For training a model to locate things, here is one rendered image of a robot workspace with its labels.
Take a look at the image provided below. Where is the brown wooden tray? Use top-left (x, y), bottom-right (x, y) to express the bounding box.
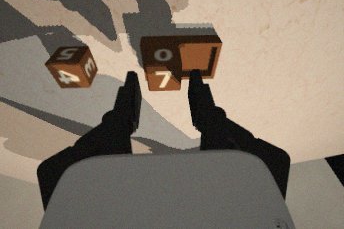
top-left (140, 35), bottom-right (223, 81)

